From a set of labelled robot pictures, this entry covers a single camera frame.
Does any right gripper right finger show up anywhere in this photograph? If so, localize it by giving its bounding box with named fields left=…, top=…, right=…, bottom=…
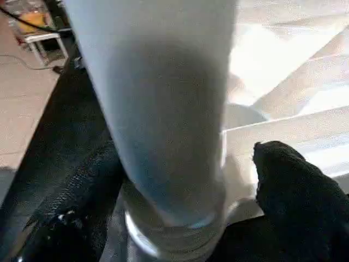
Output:
left=252, top=140, right=349, bottom=262

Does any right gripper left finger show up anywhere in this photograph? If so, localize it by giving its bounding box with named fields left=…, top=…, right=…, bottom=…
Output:
left=15, top=146, right=127, bottom=262

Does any white metal stand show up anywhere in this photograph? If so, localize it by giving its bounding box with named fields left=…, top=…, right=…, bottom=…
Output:
left=22, top=31, right=71, bottom=68

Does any white plastic table leg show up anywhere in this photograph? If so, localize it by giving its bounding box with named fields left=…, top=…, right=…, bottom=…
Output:
left=62, top=0, right=242, bottom=261

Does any white plastic table top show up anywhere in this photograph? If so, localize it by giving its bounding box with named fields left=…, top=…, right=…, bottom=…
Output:
left=220, top=0, right=349, bottom=225

